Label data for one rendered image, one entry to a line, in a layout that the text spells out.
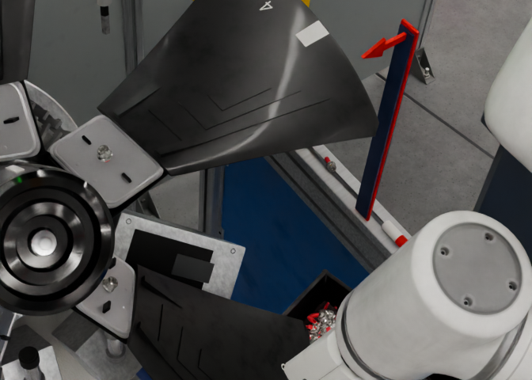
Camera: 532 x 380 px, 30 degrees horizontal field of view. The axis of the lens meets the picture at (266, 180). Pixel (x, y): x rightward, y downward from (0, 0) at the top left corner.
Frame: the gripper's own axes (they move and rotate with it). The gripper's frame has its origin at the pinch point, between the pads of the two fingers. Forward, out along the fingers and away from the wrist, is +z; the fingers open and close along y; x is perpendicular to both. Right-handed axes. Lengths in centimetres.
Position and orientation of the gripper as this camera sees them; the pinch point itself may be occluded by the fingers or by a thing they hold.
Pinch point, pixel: (322, 379)
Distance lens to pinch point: 91.5
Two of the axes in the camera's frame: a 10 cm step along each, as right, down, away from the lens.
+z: -2.6, 4.0, 8.8
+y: -8.0, 4.3, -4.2
